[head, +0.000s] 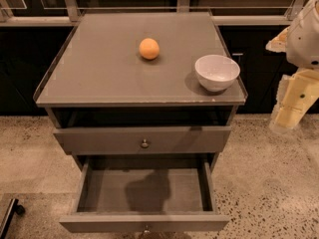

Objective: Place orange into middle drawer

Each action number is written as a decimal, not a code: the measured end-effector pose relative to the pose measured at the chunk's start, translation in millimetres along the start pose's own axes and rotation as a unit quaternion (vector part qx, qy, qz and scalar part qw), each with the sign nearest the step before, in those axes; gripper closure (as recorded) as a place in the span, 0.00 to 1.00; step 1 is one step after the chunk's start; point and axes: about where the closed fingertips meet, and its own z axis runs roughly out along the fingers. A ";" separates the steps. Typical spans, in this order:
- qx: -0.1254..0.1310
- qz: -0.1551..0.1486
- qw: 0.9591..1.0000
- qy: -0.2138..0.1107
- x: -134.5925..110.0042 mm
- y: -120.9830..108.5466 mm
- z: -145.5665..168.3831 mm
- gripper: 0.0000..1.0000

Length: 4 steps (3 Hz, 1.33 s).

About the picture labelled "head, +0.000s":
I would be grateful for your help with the black caster wheel base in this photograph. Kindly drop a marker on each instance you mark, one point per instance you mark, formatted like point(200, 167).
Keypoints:
point(13, 208)

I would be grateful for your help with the white ceramic bowl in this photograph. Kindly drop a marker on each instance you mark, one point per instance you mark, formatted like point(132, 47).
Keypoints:
point(215, 72)

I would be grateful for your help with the open grey middle drawer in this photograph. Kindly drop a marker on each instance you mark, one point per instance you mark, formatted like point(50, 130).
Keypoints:
point(126, 195)

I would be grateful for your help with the grey top drawer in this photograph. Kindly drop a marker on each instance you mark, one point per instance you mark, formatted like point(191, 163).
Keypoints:
point(142, 140)

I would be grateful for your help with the orange fruit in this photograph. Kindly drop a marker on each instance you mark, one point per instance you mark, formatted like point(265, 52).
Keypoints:
point(149, 48)

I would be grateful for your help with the grey drawer cabinet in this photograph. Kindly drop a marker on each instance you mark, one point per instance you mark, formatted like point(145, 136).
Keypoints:
point(100, 79)

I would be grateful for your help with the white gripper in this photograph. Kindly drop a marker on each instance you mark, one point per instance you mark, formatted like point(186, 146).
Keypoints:
point(304, 39)

